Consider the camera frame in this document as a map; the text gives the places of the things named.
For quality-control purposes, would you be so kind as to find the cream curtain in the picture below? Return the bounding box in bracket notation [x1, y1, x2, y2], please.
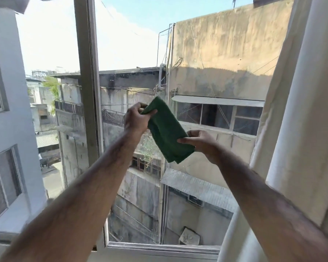
[217, 0, 328, 262]

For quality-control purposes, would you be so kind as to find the hanging green plant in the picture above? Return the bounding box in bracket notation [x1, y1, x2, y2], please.
[139, 134, 160, 165]

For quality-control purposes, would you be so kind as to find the person's right forearm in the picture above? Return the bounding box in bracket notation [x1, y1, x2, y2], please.
[212, 146, 328, 262]

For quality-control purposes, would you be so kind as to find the corrugated metal awning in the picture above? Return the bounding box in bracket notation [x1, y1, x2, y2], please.
[161, 168, 239, 214]

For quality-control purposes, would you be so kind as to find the white building with windows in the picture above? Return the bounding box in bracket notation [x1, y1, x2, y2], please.
[0, 0, 48, 240]

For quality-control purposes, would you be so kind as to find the green tree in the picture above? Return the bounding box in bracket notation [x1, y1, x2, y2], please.
[43, 76, 61, 107]

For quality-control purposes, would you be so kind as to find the person's left forearm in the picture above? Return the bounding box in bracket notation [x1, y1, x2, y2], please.
[0, 129, 147, 262]

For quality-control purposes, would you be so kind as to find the person's left hand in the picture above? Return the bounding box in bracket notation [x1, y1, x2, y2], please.
[124, 102, 158, 137]

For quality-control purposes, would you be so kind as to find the grey concrete building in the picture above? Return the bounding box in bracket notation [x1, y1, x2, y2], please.
[50, 67, 167, 244]

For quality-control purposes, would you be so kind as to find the white window frame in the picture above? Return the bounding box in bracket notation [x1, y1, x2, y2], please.
[74, 0, 222, 261]

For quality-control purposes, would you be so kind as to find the person's right hand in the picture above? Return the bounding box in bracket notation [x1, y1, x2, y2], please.
[177, 130, 222, 165]

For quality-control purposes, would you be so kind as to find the green microfibre cloth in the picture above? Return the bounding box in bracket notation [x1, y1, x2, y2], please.
[141, 96, 196, 164]

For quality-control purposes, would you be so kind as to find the white air conditioner unit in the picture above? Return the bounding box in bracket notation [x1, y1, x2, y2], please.
[179, 227, 201, 246]

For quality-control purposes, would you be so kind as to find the weathered beige building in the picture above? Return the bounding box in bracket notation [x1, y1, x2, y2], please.
[156, 0, 294, 246]

